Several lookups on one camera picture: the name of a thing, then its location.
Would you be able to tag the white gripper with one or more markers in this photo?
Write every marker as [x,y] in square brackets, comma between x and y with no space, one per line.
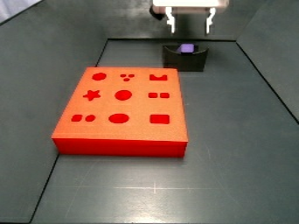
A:
[188,7]

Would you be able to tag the purple rectangular block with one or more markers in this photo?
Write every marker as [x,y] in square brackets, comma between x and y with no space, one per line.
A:
[186,48]

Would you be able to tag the black curved fixture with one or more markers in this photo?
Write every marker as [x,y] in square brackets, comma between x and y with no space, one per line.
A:
[184,61]

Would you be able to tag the red shape sorter board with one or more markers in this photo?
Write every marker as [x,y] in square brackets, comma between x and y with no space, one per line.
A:
[124,113]

